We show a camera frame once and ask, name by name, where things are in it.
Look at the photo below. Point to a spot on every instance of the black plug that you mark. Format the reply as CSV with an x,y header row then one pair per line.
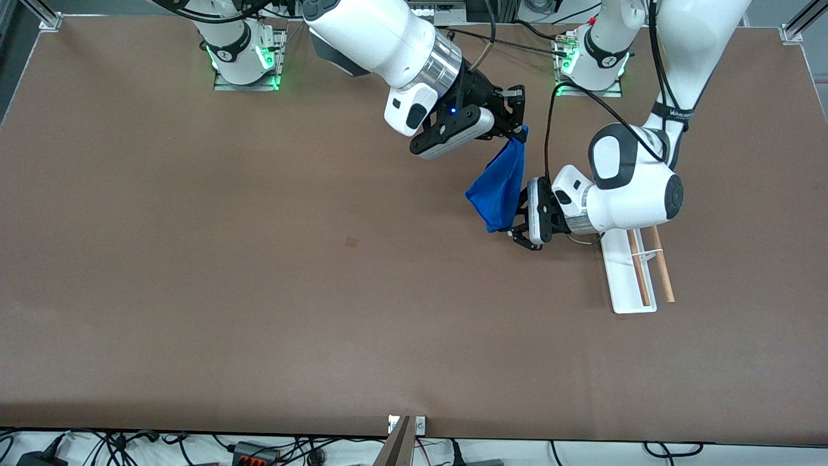
x,y
458,454

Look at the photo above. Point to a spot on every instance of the brown wooden post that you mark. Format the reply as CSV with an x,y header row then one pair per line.
x,y
396,450

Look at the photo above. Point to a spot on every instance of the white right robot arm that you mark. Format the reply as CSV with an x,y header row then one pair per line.
x,y
375,39

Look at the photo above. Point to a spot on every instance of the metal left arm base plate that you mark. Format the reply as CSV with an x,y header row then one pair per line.
x,y
614,90

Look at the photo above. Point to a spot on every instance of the white rack with wooden bars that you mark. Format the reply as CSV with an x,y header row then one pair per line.
x,y
624,285

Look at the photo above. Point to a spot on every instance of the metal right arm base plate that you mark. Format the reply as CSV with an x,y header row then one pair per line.
x,y
223,85

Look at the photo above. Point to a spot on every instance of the black box with red switches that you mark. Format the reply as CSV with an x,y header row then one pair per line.
x,y
255,454

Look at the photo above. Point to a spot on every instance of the small metal table bracket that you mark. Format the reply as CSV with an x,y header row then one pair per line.
x,y
420,425

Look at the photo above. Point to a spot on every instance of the white power strip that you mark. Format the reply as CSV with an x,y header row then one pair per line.
x,y
446,13

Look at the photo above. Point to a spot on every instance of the black power adapter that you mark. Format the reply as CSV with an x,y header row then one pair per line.
x,y
39,460

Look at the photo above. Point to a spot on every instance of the aluminium frame corner bracket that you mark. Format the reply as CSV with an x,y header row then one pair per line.
x,y
48,21
792,32

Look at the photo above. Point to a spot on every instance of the blue microfibre towel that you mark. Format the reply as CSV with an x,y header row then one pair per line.
x,y
501,188

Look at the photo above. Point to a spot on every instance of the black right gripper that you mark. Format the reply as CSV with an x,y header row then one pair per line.
x,y
474,92

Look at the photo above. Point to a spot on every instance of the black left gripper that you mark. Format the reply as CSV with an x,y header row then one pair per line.
x,y
555,214

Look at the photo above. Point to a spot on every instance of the aluminium frame post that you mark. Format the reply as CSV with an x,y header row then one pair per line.
x,y
510,10

